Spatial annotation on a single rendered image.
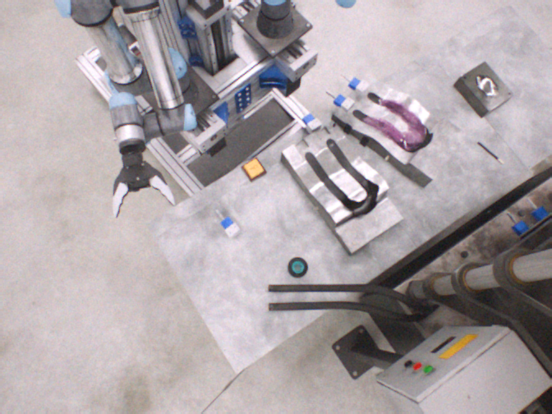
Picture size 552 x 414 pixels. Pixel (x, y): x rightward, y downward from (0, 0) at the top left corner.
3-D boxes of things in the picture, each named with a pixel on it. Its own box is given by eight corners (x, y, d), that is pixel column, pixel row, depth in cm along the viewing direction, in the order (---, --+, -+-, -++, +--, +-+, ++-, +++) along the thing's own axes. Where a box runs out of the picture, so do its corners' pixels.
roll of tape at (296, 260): (293, 255, 176) (293, 253, 173) (310, 264, 175) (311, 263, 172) (283, 272, 174) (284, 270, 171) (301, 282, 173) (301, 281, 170)
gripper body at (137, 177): (156, 189, 122) (148, 150, 124) (153, 178, 113) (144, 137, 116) (128, 195, 120) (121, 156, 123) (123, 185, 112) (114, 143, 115)
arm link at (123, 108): (140, 102, 127) (131, 86, 119) (147, 135, 125) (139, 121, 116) (112, 108, 127) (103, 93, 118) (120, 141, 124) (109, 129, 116)
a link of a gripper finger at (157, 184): (182, 202, 120) (157, 181, 120) (181, 195, 114) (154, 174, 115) (174, 210, 119) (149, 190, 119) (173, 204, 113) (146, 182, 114)
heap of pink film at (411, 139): (359, 123, 185) (362, 115, 178) (383, 94, 189) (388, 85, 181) (408, 159, 181) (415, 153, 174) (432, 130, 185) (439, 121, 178)
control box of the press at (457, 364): (324, 350, 243) (406, 388, 101) (368, 319, 248) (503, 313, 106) (347, 384, 238) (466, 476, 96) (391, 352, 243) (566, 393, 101)
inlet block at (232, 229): (212, 214, 180) (210, 211, 174) (222, 208, 180) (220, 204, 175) (231, 239, 177) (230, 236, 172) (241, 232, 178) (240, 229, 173)
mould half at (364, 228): (280, 159, 187) (282, 147, 174) (329, 129, 191) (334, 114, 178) (348, 255, 176) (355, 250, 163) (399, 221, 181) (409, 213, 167)
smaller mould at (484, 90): (453, 85, 198) (459, 76, 191) (477, 69, 200) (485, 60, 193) (480, 118, 194) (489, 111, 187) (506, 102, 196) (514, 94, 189)
